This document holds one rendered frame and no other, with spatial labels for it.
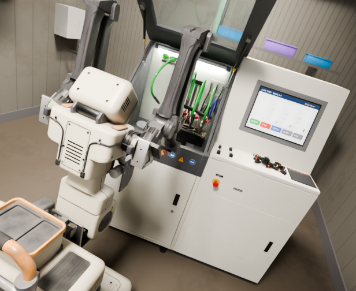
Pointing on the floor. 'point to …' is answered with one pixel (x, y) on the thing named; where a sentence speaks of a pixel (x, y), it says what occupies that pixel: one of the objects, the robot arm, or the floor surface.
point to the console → (253, 182)
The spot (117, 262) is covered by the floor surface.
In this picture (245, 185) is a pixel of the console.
